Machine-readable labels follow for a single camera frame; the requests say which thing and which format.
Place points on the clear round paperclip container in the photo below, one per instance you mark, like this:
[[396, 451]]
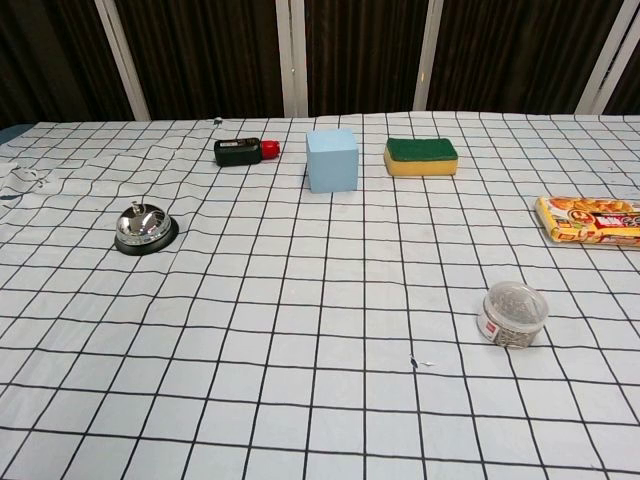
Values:
[[513, 317]]

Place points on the white black grid tablecloth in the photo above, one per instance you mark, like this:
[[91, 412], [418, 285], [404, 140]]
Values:
[[280, 350]]

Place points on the silver desk call bell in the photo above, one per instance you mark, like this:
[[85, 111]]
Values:
[[142, 227]]

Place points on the white vertical frame post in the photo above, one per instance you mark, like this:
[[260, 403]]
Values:
[[605, 60], [292, 57], [122, 57], [429, 55]]

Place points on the yellow green scrub sponge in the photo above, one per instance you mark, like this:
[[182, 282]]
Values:
[[420, 159]]

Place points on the yellow snack package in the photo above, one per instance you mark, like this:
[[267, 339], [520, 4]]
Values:
[[592, 219]]

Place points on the light blue foam cube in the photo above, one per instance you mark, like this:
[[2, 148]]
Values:
[[332, 162]]

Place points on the black bottle red cap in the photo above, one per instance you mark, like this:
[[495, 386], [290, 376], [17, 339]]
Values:
[[239, 151]]

